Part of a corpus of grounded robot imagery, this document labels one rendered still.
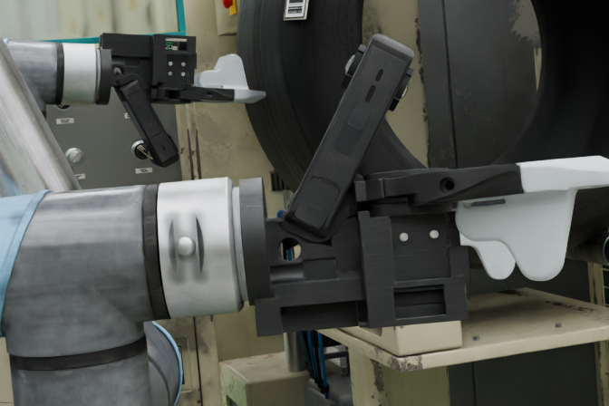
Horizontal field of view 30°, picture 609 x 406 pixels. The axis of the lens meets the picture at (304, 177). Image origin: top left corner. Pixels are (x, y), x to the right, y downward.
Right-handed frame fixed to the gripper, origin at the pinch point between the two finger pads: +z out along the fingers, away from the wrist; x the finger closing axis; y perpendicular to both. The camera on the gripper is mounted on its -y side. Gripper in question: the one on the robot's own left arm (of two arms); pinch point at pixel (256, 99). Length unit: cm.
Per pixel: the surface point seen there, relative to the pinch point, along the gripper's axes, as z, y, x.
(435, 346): 21.1, -30.3, -10.2
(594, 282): 67, -27, 28
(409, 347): 17.6, -30.3, -10.2
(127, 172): -7, -11, 64
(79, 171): -15, -11, 64
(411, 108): 32.3, 1.0, 26.8
